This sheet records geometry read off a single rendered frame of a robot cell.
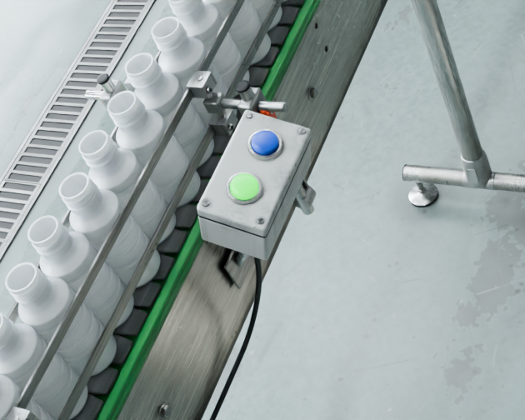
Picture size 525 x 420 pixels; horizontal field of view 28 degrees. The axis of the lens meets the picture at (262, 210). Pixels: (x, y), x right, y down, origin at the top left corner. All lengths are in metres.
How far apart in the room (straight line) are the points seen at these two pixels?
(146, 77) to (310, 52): 0.32
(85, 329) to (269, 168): 0.26
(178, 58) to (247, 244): 0.26
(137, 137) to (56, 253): 0.17
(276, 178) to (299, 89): 0.35
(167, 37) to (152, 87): 0.06
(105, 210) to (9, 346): 0.18
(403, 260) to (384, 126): 0.42
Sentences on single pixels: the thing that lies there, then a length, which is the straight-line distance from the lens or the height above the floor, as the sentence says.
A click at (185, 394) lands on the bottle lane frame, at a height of 0.88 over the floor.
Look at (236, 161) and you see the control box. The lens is 1.13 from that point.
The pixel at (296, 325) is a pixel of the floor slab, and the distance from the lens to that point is 2.37.
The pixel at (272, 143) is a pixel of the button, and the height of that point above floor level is 1.12.
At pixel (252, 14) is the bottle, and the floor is 1.07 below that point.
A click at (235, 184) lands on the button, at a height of 1.12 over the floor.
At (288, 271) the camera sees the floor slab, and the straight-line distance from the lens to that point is 2.46.
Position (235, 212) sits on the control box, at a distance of 1.09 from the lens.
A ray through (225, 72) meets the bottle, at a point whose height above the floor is 1.05.
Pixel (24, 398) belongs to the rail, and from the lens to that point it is 1.08.
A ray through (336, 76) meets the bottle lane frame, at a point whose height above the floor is 0.87.
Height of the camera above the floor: 1.90
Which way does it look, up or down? 47 degrees down
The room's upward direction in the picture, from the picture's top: 30 degrees counter-clockwise
